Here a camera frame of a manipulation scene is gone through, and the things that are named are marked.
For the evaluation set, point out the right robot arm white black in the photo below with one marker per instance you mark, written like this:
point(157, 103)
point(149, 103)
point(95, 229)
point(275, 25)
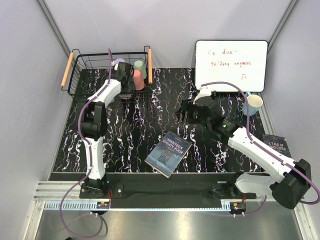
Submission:
point(287, 180)

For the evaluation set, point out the pink plastic cup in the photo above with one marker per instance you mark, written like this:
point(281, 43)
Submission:
point(138, 80)

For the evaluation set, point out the Nineteen Eighty-Four book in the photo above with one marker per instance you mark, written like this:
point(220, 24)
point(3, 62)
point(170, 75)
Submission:
point(168, 153)

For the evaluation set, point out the purple plastic cup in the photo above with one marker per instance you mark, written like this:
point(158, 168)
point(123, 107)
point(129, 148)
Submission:
point(119, 60)

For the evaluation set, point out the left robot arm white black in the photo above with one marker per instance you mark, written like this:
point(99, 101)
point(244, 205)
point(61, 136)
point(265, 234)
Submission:
point(92, 125)

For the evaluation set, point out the pink ceramic mug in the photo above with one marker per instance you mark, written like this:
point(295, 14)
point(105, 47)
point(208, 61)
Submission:
point(125, 97)

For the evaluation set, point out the black wire dish rack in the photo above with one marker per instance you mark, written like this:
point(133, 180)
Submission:
point(89, 72)

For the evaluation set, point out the green plastic cup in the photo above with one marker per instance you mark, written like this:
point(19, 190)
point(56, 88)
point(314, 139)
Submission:
point(140, 66)

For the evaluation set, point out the black marble pattern mat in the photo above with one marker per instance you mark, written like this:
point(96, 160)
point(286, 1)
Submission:
point(135, 126)

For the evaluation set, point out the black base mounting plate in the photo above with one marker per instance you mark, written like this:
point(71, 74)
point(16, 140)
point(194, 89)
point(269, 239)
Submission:
point(124, 185)

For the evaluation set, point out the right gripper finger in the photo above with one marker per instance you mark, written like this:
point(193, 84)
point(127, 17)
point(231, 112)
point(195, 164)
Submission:
point(185, 105)
point(182, 117)

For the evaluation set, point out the light blue mug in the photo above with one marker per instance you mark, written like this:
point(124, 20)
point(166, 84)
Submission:
point(254, 104)

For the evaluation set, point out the Tale of Two Cities book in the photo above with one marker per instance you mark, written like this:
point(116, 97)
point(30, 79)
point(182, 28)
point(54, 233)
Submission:
point(277, 143)

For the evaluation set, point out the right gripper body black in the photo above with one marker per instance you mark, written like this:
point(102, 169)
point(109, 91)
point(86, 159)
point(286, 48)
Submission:
point(193, 117)

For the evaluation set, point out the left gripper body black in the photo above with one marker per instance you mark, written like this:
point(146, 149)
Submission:
point(130, 86)

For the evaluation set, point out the white whiteboard black frame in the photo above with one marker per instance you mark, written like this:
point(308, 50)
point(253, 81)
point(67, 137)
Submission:
point(239, 62)

